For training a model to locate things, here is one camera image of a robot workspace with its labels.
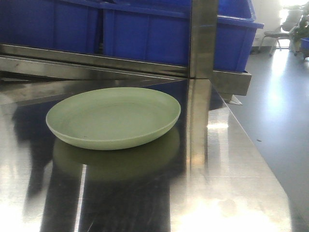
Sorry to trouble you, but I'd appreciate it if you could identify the green plate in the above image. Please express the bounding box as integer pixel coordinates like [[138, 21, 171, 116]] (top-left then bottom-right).
[[46, 87, 181, 150]]

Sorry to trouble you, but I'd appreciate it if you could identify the blue bin right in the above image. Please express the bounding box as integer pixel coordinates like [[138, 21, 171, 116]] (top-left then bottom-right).
[[101, 0, 263, 72]]

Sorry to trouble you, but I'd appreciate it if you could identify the blue bin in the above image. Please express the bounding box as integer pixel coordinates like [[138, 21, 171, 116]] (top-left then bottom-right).
[[0, 0, 101, 53], [101, 0, 263, 72]]

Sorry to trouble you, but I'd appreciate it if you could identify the blue bin left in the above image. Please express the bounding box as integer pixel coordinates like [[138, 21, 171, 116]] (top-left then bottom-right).
[[0, 0, 101, 53]]

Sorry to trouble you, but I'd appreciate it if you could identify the small blue bin background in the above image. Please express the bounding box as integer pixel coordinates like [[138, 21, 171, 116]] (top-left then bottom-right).
[[300, 37, 309, 60]]

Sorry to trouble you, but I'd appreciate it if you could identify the potted plant in background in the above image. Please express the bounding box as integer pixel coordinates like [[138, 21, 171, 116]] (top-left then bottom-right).
[[292, 4, 309, 42]]

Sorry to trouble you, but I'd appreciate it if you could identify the office chair in background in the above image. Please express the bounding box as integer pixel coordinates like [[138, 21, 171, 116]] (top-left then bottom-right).
[[257, 9, 304, 56]]

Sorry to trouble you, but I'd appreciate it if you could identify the steel shelf upright post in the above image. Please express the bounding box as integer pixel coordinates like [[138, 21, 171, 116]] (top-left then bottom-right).
[[188, 0, 219, 79]]

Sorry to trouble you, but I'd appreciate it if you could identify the steel shelf front rail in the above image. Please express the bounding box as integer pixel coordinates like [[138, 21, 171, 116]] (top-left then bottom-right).
[[0, 44, 252, 96]]

